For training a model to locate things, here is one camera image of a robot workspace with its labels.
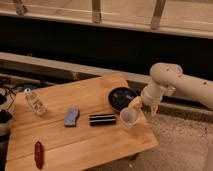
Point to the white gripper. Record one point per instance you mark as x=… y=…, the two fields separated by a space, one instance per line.
x=151 y=95

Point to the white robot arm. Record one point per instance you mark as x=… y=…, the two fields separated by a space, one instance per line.
x=165 y=79

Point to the black ceramic bowl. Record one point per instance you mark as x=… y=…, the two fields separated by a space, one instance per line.
x=120 y=98

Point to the black rectangular case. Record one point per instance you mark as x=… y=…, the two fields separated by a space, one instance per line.
x=102 y=119

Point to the blue sponge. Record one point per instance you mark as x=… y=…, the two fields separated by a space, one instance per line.
x=70 y=119

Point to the wooden table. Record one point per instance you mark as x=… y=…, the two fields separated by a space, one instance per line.
x=73 y=148

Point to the clear plastic bottle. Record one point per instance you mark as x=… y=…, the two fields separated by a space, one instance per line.
x=34 y=102

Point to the red pocket knife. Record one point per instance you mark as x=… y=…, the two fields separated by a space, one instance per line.
x=39 y=154

